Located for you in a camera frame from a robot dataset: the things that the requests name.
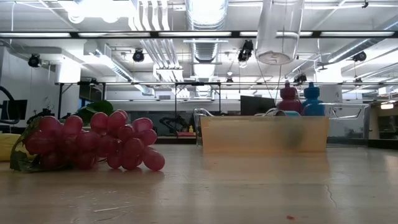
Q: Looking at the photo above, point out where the magenta plastic bottle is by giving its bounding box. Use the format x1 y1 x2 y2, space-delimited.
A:
276 81 303 114

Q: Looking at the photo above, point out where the clear bottle with black cap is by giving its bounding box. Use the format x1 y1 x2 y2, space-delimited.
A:
254 0 305 66

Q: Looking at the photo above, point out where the blue plastic bottle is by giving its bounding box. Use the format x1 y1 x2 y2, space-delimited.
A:
300 82 326 117

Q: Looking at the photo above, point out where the red toy grape bunch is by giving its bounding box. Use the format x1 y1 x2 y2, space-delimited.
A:
9 109 166 174

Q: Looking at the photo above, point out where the yellow toy banana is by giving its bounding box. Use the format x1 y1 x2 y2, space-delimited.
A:
0 133 30 162

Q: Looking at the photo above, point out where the orange translucent plastic bin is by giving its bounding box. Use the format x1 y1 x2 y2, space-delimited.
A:
199 115 331 156

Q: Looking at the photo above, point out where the black computer monitor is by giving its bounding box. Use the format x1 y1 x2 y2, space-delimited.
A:
239 95 277 117

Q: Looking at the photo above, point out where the black ceiling spotlight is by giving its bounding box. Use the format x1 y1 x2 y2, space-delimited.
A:
293 72 308 85
352 50 368 63
237 39 254 63
132 48 146 63
27 53 42 68

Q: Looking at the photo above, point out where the green plant in white pot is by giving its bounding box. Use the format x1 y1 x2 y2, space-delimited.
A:
73 100 115 126

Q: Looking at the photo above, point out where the clear plastic bin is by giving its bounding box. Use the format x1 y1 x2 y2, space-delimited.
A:
193 102 372 147

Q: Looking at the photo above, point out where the black background table frame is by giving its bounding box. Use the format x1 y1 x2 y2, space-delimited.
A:
55 81 222 121

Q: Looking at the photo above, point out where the black wall screen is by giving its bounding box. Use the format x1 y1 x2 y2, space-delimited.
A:
0 99 29 122

